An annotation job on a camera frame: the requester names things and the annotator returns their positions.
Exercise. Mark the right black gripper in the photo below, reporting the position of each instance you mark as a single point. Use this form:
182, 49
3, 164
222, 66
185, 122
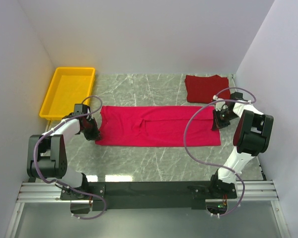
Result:
217, 124

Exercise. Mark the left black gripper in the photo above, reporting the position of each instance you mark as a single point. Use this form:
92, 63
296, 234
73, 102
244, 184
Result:
95, 135

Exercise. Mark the bright red t-shirt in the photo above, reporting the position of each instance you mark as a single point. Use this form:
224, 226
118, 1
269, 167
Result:
157, 126

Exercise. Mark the yellow plastic tray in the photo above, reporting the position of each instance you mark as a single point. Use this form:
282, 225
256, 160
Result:
69, 86

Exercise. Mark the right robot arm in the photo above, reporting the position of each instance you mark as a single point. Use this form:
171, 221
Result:
251, 137

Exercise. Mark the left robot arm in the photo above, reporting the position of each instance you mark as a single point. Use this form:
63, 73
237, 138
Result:
47, 156

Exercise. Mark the folded dark red t-shirt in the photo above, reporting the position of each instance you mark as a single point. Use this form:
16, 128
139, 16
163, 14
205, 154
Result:
202, 89

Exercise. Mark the black base beam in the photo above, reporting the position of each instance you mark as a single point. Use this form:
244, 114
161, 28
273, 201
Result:
163, 194

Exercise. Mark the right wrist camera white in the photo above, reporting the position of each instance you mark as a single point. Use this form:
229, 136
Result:
217, 100

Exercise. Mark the aluminium rail frame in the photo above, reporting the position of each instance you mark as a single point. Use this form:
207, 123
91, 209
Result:
39, 212

